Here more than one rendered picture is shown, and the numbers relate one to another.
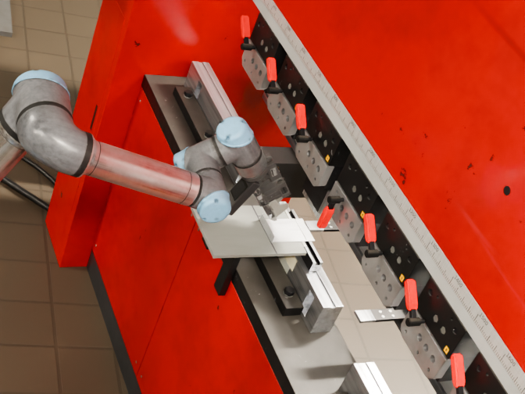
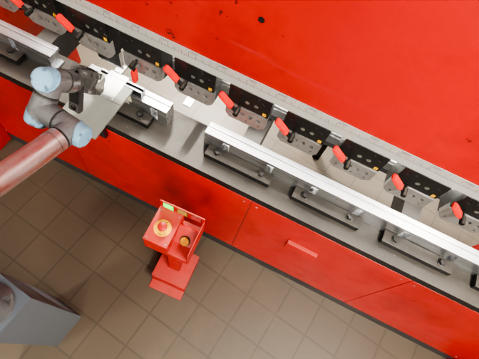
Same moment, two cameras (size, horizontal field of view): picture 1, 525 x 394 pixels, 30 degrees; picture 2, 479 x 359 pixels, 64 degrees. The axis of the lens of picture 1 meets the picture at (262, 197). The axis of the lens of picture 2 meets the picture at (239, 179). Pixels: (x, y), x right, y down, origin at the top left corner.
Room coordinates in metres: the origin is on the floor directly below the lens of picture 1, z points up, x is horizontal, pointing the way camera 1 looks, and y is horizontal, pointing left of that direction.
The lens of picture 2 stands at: (1.00, 0.08, 2.30)
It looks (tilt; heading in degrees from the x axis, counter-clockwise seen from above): 64 degrees down; 315
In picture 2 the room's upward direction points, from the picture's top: 18 degrees clockwise
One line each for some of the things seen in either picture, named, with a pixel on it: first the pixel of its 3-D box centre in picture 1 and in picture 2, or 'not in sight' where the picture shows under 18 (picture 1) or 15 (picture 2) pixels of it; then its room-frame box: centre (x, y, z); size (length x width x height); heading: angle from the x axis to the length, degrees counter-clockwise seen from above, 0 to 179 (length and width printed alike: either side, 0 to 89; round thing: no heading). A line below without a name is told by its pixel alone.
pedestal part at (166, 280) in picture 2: not in sight; (174, 271); (1.41, -0.07, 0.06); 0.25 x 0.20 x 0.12; 129
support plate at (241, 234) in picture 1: (248, 231); (94, 104); (1.97, 0.00, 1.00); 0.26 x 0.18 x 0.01; 126
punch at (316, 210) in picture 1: (316, 191); (110, 55); (2.06, -0.12, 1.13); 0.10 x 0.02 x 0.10; 36
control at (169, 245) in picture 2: not in sight; (174, 232); (1.43, -0.09, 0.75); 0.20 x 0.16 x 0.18; 39
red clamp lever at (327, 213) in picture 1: (330, 212); (135, 71); (1.89, -0.16, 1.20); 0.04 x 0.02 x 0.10; 126
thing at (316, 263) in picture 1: (301, 239); (121, 82); (2.04, -0.14, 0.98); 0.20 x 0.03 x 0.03; 36
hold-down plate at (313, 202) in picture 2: not in sight; (326, 208); (1.21, -0.67, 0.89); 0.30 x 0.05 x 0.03; 36
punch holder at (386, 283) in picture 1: (402, 260); (199, 75); (1.75, -0.34, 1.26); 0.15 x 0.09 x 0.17; 36
